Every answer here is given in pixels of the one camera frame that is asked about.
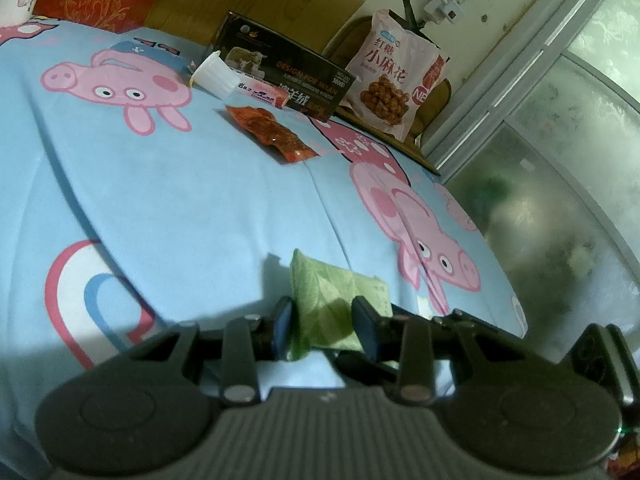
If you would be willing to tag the white power strip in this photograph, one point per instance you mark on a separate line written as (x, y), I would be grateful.
(442, 10)

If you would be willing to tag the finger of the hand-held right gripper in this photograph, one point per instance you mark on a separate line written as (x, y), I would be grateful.
(620, 375)

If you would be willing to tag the wooden chair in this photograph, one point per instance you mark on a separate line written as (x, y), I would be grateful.
(442, 97)

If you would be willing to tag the pale green leaf-print packet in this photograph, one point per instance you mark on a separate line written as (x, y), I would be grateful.
(325, 290)

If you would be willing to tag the small pink and white box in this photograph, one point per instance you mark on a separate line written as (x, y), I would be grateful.
(262, 92)

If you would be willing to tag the pig printed blue bed sheet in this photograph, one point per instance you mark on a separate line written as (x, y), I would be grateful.
(175, 200)

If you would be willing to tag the white enamel mug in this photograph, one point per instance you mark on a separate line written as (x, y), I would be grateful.
(20, 5)

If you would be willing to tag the frosted glass sliding door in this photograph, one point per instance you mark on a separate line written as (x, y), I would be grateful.
(550, 160)

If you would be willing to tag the black cardboard box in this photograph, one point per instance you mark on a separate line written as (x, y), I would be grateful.
(300, 70)

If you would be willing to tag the pink snack bag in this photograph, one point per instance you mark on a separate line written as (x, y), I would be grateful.
(385, 70)

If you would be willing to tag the red snack packet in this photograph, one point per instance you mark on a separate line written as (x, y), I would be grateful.
(275, 132)

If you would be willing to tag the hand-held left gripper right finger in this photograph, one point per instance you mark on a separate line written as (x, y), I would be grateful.
(365, 331)

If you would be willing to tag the black tape strip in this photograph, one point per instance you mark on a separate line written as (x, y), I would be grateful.
(407, 15)

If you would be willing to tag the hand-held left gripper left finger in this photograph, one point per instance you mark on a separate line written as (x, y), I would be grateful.
(283, 331)

